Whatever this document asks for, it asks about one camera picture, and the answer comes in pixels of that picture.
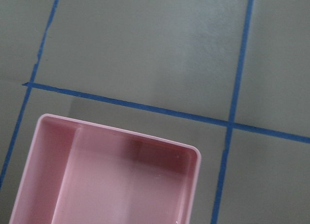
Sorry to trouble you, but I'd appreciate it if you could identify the pink plastic bin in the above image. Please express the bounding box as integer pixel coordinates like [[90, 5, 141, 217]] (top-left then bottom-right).
[[10, 114, 201, 224]]

